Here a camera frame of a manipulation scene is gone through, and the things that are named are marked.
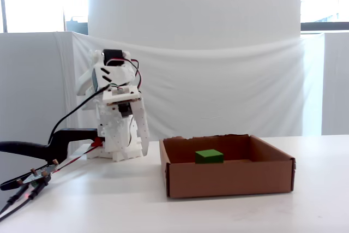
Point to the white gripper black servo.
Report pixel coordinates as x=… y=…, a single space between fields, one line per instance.
x=139 y=115

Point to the green cube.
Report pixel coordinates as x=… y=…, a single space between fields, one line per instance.
x=208 y=157

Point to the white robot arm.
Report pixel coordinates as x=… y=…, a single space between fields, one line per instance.
x=120 y=76

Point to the brown cardboard box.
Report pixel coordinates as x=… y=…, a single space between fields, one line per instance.
x=231 y=178

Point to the white backdrop cloth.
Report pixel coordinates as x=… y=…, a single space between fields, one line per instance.
x=218 y=94

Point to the black table clamp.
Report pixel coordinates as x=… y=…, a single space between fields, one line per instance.
x=58 y=140

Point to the black controller circuit board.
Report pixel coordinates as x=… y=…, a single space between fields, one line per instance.
x=41 y=173

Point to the dark object behind window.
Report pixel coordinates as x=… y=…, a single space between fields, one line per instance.
x=77 y=25

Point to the white partition panel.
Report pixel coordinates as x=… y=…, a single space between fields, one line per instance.
x=27 y=80
x=336 y=80

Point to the dark window sill bar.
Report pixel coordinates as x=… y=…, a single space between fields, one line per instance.
x=327 y=27

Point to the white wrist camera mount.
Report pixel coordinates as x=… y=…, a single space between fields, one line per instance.
x=120 y=98

